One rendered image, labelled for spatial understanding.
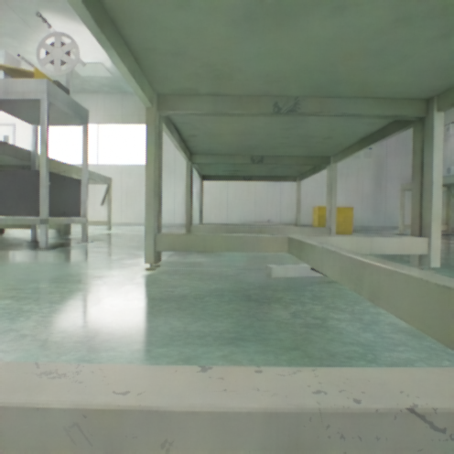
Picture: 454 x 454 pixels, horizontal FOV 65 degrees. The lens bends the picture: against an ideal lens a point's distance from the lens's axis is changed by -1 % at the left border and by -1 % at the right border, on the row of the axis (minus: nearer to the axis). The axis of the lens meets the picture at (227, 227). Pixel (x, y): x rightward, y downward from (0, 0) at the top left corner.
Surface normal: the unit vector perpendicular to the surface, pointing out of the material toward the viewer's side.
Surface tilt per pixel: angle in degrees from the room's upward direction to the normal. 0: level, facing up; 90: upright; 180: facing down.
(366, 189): 90
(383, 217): 90
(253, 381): 0
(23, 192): 90
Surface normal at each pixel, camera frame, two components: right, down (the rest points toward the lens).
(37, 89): 0.00, 0.03
